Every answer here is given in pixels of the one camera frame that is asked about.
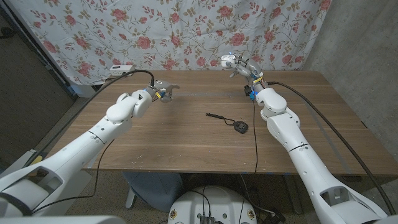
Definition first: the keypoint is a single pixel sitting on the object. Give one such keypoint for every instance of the yellow and black floor pedal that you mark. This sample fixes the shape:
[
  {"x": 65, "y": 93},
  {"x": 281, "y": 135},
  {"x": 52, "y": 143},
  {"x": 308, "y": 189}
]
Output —
[{"x": 37, "y": 159}]

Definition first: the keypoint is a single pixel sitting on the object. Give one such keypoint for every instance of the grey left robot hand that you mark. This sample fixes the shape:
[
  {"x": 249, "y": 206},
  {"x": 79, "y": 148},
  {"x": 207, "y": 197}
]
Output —
[{"x": 161, "y": 88}]

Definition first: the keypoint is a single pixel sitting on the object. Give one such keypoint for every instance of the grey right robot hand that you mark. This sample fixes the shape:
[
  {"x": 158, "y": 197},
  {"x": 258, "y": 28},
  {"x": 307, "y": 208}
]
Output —
[{"x": 253, "y": 70}]

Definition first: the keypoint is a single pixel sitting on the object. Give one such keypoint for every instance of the blue-grey chair under table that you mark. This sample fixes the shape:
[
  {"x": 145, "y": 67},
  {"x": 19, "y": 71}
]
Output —
[{"x": 155, "y": 189}]

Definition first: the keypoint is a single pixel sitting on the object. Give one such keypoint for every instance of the black under-table bracket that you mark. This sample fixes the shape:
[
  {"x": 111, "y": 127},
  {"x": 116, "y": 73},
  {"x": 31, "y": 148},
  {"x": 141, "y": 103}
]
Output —
[{"x": 351, "y": 179}]

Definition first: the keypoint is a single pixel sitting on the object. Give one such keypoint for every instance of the black door frame strip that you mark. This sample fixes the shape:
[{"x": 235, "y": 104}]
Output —
[{"x": 37, "y": 46}]

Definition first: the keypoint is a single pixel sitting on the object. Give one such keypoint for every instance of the white AirPods case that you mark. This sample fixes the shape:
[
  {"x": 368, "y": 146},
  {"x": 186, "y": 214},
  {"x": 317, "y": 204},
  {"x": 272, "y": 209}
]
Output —
[{"x": 227, "y": 62}]

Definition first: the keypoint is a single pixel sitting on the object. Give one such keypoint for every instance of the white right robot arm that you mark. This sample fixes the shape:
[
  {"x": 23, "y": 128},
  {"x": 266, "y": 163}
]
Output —
[{"x": 304, "y": 161}]

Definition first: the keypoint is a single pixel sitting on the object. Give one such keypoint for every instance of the white robot torso base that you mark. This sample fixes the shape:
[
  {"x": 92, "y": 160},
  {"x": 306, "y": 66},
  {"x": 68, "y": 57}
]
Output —
[{"x": 217, "y": 205}]

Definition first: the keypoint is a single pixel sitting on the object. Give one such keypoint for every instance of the grey table leg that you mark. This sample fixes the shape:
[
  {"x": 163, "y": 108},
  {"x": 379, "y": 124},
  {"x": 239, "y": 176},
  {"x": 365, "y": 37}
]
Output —
[{"x": 292, "y": 193}]

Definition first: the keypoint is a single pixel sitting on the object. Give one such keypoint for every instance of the white power strip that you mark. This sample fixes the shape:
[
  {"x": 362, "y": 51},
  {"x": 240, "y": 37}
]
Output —
[{"x": 119, "y": 70}]

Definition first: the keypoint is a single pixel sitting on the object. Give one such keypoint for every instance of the floral backdrop cloth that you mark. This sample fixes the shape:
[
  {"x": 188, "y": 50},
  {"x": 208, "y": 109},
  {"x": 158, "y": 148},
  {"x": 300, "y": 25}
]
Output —
[{"x": 155, "y": 31}]

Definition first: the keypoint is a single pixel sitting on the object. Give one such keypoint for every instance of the white robot head edge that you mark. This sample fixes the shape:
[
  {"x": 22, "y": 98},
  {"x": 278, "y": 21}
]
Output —
[{"x": 62, "y": 220}]

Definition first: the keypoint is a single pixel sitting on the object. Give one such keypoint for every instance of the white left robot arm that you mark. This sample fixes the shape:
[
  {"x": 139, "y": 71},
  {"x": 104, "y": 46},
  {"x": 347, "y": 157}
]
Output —
[{"x": 77, "y": 149}]

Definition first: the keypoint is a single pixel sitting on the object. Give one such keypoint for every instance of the white table leg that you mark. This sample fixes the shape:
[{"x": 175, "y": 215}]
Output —
[{"x": 130, "y": 199}]

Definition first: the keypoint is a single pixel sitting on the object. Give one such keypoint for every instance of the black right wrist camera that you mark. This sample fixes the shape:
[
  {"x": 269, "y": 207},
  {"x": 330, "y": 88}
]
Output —
[{"x": 247, "y": 90}]

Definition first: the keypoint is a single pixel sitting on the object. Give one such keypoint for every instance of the black power adapter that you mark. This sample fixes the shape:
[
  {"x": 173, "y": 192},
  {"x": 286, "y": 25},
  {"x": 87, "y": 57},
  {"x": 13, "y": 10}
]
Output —
[{"x": 275, "y": 218}]

